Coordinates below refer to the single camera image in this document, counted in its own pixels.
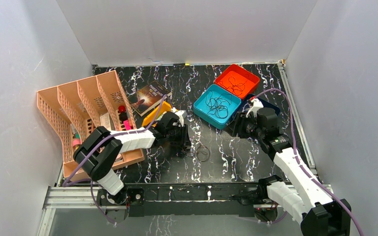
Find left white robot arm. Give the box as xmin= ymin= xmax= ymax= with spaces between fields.
xmin=73 ymin=110 xmax=191 ymax=205

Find peach plastic file organizer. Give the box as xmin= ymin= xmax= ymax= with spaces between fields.
xmin=37 ymin=71 xmax=136 ymax=178

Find dark paperback book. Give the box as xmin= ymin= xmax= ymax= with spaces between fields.
xmin=128 ymin=81 xmax=172 ymax=117

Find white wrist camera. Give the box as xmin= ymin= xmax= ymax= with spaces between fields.
xmin=171 ymin=108 xmax=187 ymax=126
xmin=246 ymin=97 xmax=264 ymax=118

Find black thin cable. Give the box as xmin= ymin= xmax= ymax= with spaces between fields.
xmin=203 ymin=91 xmax=234 ymax=120

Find dark thin cables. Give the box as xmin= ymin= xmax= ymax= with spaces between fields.
xmin=184 ymin=145 xmax=212 ymax=162

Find white box in organizer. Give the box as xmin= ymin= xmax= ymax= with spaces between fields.
xmin=100 ymin=112 xmax=115 ymax=131

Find red black stamp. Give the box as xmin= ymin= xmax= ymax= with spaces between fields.
xmin=118 ymin=105 xmax=128 ymax=121

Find orange square tray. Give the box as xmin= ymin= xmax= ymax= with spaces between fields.
xmin=214 ymin=64 xmax=260 ymax=100

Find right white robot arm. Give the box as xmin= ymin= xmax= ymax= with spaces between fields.
xmin=232 ymin=107 xmax=351 ymax=236

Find navy square tray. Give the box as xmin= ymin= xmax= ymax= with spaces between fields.
xmin=232 ymin=94 xmax=281 ymax=120

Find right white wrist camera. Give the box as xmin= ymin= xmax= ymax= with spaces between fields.
xmin=246 ymin=97 xmax=264 ymax=118

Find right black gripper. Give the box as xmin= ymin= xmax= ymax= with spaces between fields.
xmin=223 ymin=112 xmax=264 ymax=141

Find teal square tray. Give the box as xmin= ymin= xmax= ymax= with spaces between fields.
xmin=193 ymin=85 xmax=242 ymax=130

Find pink tape roll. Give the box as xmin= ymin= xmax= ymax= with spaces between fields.
xmin=71 ymin=138 xmax=81 ymax=148

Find brown cable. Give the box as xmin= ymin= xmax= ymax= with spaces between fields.
xmin=223 ymin=75 xmax=250 ymax=98

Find yellow plastic bin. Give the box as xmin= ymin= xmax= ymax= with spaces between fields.
xmin=142 ymin=101 xmax=172 ymax=126

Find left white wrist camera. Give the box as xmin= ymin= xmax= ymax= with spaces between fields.
xmin=171 ymin=108 xmax=187 ymax=126

